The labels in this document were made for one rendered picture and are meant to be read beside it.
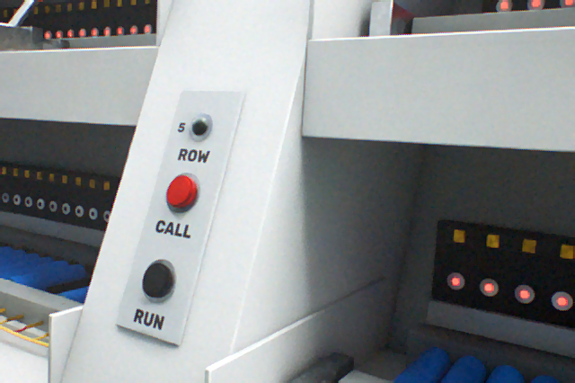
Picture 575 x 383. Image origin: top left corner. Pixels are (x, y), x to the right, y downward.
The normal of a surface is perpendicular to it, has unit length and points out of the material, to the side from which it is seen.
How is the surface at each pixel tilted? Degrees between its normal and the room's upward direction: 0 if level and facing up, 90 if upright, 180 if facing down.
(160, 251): 90
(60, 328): 90
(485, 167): 90
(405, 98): 109
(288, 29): 90
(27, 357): 19
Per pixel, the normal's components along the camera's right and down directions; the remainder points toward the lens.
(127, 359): -0.48, -0.27
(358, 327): 0.85, 0.11
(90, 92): -0.52, 0.05
